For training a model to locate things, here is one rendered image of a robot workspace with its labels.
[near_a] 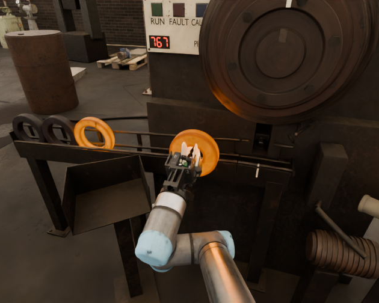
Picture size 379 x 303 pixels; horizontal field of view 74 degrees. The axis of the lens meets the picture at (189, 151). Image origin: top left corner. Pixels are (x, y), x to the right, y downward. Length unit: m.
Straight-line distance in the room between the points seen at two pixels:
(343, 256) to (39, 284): 1.38
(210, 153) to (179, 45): 0.44
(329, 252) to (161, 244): 0.63
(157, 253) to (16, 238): 1.43
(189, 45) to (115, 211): 0.65
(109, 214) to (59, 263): 0.77
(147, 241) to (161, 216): 0.06
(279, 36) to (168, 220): 0.51
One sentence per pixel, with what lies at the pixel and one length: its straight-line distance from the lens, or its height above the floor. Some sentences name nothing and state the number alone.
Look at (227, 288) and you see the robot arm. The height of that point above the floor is 0.82.
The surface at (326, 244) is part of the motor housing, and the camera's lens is 1.02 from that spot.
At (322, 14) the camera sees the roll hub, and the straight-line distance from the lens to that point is 0.72.
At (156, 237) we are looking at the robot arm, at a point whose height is 0.81.
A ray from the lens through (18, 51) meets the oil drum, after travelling 3.41.
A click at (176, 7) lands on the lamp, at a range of 0.97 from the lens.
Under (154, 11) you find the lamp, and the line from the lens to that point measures 1.00.
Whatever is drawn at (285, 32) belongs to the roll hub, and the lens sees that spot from 0.70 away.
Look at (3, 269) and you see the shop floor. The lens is 1.78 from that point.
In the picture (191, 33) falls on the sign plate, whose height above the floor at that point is 1.13.
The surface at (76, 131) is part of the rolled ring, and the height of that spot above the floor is 0.73.
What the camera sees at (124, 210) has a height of 0.60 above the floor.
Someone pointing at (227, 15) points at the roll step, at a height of 1.20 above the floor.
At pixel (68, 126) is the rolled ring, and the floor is 0.74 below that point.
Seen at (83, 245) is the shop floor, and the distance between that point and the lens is 1.68.
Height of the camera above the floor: 1.24
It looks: 32 degrees down
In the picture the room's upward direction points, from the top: straight up
